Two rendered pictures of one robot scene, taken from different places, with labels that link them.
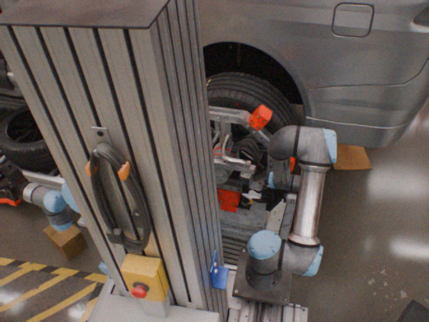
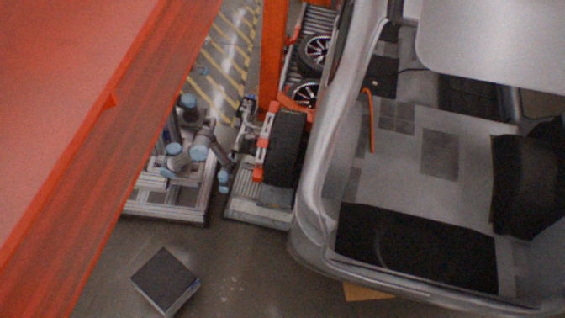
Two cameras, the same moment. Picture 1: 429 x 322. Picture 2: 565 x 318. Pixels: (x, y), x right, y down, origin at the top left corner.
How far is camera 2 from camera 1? 2.73 m
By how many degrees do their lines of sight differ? 45
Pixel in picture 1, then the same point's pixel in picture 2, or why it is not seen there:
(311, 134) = (198, 140)
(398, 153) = not seen: outside the picture
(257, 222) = (264, 197)
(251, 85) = (288, 134)
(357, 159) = (357, 289)
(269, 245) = (171, 149)
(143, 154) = not seen: hidden behind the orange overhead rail
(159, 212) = not seen: hidden behind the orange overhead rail
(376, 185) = (326, 301)
